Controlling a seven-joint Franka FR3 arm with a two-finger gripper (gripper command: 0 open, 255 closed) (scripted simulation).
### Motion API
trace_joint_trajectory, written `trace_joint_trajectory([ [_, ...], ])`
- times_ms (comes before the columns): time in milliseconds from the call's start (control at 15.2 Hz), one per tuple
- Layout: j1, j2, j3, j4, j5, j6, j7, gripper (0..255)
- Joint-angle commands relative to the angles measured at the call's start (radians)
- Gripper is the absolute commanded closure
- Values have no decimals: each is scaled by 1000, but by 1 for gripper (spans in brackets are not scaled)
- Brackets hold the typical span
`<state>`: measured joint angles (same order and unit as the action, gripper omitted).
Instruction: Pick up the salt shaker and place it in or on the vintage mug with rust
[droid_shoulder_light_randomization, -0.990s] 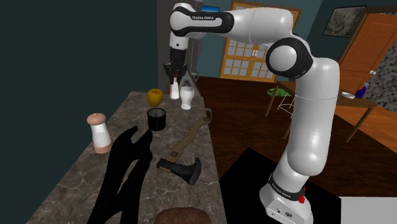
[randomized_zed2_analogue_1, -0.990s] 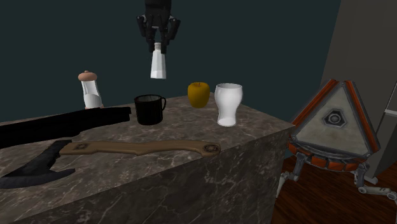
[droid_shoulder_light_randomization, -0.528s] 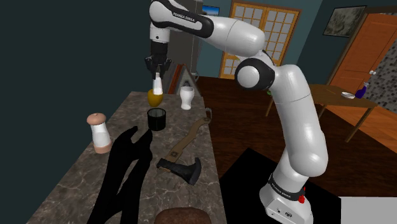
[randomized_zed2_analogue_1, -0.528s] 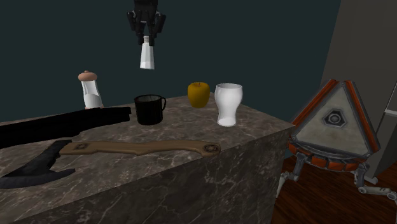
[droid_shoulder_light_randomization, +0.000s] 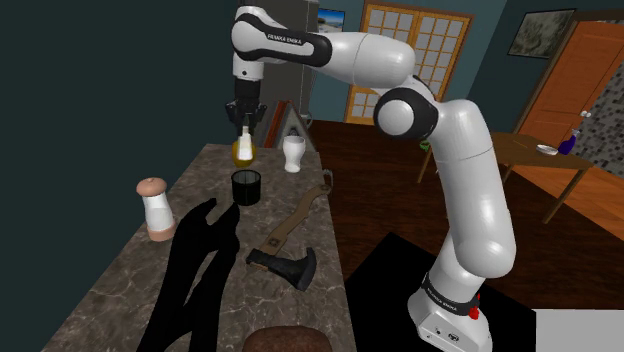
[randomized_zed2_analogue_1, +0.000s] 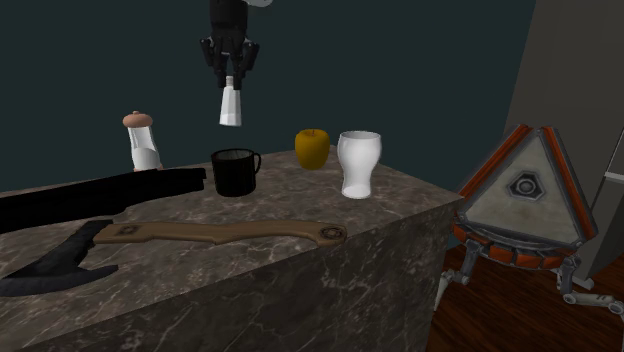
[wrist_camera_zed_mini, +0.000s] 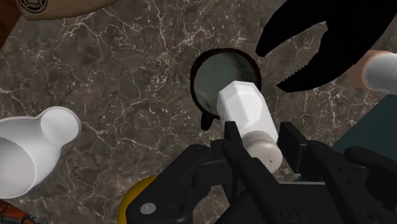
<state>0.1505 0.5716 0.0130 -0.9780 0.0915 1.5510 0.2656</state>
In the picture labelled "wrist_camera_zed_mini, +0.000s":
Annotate white vase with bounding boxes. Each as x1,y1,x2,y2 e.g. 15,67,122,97
0,106,82,199

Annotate wooden board with black emblem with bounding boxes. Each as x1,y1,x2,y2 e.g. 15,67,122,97
15,0,120,21

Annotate peach and white cylinder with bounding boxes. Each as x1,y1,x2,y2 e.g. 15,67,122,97
346,50,397,95

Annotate white bottle with faceted cap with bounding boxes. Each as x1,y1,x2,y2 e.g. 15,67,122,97
216,80,284,174

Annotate teal box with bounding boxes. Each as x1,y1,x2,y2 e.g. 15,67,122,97
331,94,397,162

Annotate black mug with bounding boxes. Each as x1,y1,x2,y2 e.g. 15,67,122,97
190,48,263,131

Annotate yellow round object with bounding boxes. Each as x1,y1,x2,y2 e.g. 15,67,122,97
116,175,159,224

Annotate reddish brown wooden object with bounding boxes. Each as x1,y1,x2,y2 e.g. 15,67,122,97
0,0,22,50

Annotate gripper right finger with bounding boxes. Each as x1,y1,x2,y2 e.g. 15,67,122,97
277,120,397,224

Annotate orange red object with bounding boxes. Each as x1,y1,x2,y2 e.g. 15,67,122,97
0,200,47,224

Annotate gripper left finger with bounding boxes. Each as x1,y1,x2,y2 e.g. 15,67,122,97
125,120,281,224

